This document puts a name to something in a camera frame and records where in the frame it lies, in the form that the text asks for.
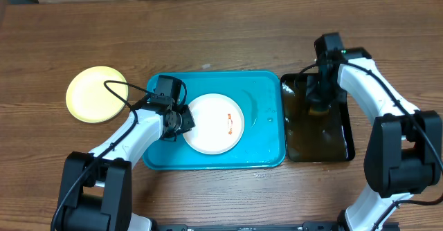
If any green yellow sponge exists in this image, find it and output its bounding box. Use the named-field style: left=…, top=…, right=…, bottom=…
left=308, top=104, right=329, bottom=116

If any black water-filled tray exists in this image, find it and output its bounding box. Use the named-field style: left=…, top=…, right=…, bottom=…
left=280, top=73, right=355, bottom=162

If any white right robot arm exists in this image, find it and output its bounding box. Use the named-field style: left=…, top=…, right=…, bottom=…
left=305, top=48, right=442, bottom=230

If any teal plastic tray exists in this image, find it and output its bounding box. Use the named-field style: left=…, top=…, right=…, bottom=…
left=143, top=71, right=286, bottom=170

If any white plate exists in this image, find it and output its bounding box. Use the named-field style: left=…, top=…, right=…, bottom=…
left=183, top=93, right=245, bottom=155

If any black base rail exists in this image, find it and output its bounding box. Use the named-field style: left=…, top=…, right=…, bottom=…
left=152, top=221, right=346, bottom=231

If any light green plate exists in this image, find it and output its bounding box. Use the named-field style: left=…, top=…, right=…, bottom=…
left=66, top=66, right=126, bottom=123

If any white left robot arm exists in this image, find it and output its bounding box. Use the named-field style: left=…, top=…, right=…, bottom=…
left=51, top=105, right=195, bottom=230

